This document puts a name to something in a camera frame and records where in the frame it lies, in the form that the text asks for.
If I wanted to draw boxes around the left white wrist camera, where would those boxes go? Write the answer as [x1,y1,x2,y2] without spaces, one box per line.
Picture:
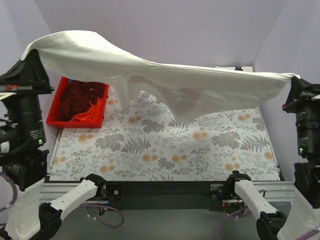
[0,92,16,101]

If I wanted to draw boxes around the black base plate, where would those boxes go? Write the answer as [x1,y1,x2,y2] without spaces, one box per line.
[106,180,244,212]

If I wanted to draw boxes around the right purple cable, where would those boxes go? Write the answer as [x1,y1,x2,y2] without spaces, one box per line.
[215,189,266,240]

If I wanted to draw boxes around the maroon t-shirt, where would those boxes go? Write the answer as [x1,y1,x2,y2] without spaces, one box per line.
[58,80,106,122]

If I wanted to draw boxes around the white Coca-Cola t-shirt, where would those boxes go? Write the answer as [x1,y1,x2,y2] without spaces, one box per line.
[22,30,295,120]

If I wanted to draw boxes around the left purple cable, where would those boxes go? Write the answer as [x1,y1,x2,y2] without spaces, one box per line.
[0,172,125,229]

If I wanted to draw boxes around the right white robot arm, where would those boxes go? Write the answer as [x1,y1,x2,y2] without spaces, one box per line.
[223,77,320,240]

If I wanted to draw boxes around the folded white printed t-shirt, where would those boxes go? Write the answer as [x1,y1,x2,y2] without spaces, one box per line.
[215,66,254,73]

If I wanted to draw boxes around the aluminium frame rail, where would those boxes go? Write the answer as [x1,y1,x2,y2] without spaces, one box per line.
[40,182,79,203]

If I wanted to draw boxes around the red plastic bin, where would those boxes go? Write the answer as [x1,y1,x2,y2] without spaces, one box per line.
[46,77,109,129]

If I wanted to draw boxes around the orange t-shirt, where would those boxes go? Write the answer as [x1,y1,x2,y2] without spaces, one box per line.
[70,98,106,123]

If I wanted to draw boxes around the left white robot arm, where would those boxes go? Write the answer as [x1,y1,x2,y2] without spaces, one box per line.
[0,49,106,240]

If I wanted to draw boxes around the floral patterned table mat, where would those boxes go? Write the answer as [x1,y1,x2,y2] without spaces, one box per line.
[49,88,280,182]

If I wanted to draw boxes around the purple cable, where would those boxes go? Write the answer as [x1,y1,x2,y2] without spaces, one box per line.
[0,172,125,229]
[215,189,266,240]

